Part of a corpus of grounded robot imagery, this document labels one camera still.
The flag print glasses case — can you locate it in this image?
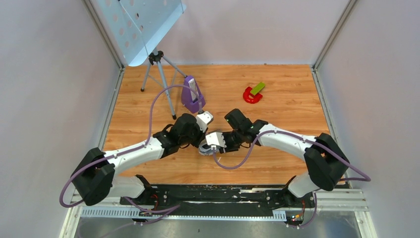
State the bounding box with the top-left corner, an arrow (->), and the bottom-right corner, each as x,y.
198,140 -> 218,156

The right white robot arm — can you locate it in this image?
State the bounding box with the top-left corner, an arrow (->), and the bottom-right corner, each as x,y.
220,109 -> 349,207

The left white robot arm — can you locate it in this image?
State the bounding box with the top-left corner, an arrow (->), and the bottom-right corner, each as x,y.
71,112 -> 213,206

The purple metronome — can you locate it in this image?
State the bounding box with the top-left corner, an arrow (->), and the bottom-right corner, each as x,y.
181,75 -> 206,113

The red horseshoe magnet toy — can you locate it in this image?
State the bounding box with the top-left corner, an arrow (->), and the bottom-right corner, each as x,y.
242,87 -> 263,104

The green block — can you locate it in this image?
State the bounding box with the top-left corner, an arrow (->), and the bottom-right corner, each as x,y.
250,82 -> 265,96

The blue perforated music stand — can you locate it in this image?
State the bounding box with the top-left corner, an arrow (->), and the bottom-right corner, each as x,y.
97,0 -> 188,119

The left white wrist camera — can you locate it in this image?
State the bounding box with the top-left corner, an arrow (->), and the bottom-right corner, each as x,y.
195,111 -> 213,133

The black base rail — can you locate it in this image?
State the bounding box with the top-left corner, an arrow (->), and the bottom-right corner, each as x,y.
132,184 -> 315,217

